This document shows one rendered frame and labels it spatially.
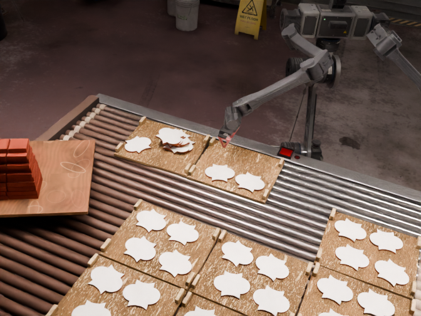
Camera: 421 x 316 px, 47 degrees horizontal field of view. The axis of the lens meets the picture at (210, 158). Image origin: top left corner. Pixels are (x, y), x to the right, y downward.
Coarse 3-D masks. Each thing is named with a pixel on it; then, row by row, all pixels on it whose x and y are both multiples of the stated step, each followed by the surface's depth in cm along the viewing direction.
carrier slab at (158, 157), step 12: (132, 132) 269; (144, 132) 270; (156, 132) 270; (192, 132) 273; (156, 144) 262; (204, 144) 265; (120, 156) 254; (132, 156) 253; (144, 156) 254; (156, 156) 254; (168, 156) 255; (180, 156) 256; (192, 156) 256; (156, 168) 249; (168, 168) 248; (180, 168) 248
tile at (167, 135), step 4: (164, 128) 262; (168, 128) 263; (160, 132) 259; (164, 132) 259; (168, 132) 260; (172, 132) 260; (176, 132) 260; (156, 136) 257; (160, 136) 257; (164, 136) 257; (168, 136) 257; (172, 136) 257; (176, 136) 258; (180, 136) 258; (164, 140) 254; (168, 140) 254; (172, 140) 254; (176, 140) 255; (180, 140) 255; (172, 144) 253; (176, 144) 253
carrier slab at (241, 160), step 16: (224, 144) 266; (208, 160) 255; (224, 160) 256; (240, 160) 256; (256, 160) 257; (272, 160) 258; (192, 176) 244; (272, 176) 248; (240, 192) 237; (256, 192) 238
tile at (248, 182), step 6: (240, 174) 246; (246, 174) 246; (240, 180) 242; (246, 180) 243; (252, 180) 243; (258, 180) 243; (240, 186) 239; (246, 186) 239; (252, 186) 240; (258, 186) 240; (252, 192) 237
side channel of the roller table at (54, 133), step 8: (80, 104) 284; (88, 104) 285; (96, 104) 292; (72, 112) 278; (80, 112) 278; (64, 120) 271; (72, 120) 273; (80, 120) 280; (56, 128) 265; (64, 128) 268; (40, 136) 259; (48, 136) 259; (56, 136) 263
